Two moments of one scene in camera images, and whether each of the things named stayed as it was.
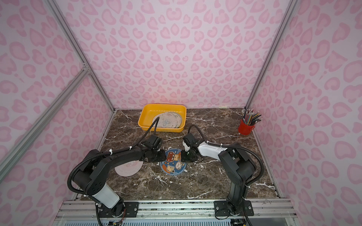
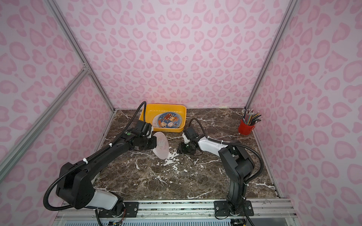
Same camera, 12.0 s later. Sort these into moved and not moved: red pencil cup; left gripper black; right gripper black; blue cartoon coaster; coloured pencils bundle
Moved: right gripper black; blue cartoon coaster; left gripper black
Not moved: coloured pencils bundle; red pencil cup
